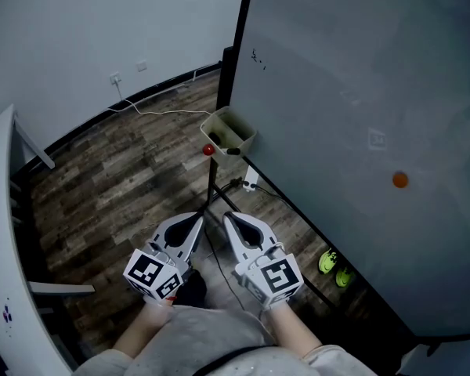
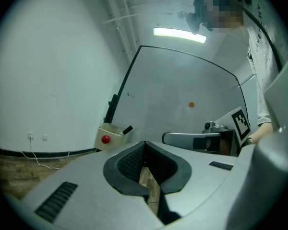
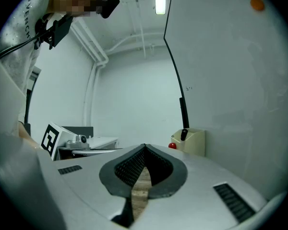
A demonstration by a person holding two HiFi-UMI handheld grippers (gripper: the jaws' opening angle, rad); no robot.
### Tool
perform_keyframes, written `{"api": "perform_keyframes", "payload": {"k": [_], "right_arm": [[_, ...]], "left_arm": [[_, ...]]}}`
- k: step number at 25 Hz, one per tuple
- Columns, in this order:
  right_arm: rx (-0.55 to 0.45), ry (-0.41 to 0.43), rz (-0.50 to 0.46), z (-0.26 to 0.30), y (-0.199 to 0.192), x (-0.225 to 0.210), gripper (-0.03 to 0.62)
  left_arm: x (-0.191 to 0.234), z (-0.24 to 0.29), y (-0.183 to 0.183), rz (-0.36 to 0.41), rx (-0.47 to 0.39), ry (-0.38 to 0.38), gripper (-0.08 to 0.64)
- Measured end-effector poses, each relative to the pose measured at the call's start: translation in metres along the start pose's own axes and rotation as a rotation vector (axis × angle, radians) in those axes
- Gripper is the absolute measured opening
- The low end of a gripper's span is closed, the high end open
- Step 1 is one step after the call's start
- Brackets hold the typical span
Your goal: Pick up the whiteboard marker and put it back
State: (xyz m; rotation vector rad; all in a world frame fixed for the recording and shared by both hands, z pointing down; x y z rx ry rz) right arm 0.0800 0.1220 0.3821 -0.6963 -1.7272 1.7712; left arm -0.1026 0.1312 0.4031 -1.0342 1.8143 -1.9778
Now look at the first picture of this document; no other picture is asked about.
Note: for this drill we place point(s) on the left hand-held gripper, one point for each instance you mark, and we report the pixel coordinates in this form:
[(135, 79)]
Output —
[(149, 272)]

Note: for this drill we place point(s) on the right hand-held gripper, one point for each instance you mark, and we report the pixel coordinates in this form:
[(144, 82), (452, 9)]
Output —
[(276, 280)]

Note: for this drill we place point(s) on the person's right forearm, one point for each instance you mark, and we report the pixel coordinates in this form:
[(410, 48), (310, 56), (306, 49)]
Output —
[(293, 327)]

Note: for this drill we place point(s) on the person's left forearm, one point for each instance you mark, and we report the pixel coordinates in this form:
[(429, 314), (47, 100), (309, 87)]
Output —
[(141, 327)]

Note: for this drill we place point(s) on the large whiteboard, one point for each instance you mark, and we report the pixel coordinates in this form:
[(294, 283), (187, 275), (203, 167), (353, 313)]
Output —
[(337, 73)]

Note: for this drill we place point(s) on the person's left hand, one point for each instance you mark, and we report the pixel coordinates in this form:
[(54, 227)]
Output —
[(166, 302)]

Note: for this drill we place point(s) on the person's black shoe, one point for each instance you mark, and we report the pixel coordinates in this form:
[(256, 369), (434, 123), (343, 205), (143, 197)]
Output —
[(192, 289)]

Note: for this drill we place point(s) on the white power strip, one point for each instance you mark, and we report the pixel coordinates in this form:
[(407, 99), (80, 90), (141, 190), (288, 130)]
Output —
[(250, 178)]

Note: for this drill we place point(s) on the black tripod stand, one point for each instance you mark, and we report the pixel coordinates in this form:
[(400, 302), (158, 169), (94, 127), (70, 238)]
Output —
[(210, 178)]

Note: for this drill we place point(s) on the neon green shoe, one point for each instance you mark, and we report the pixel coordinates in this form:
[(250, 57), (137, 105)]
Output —
[(344, 277), (328, 261)]

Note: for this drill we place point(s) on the red ball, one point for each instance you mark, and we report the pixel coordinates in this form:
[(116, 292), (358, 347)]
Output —
[(208, 149)]

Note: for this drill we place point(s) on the person's white t-shirt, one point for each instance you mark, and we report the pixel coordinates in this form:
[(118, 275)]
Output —
[(203, 339)]

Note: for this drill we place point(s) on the orange round magnet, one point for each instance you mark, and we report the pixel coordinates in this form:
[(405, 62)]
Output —
[(400, 179)]

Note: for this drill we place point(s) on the white wall socket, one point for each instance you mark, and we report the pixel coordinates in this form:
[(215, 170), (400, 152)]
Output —
[(115, 78)]

